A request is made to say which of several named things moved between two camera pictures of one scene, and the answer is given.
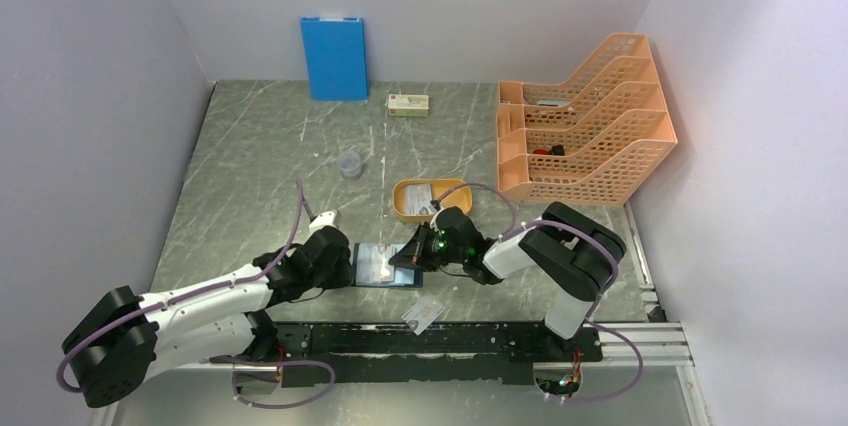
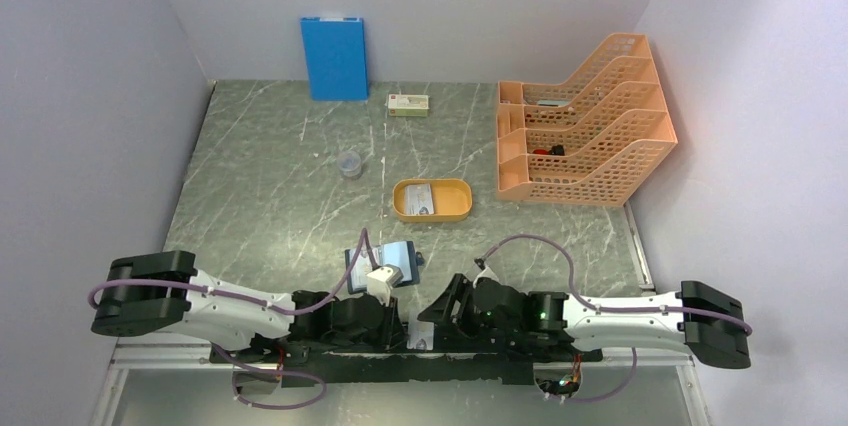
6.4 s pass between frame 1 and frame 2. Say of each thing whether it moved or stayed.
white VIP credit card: stayed
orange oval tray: stayed
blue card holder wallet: stayed
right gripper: moved
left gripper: moved
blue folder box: stayed
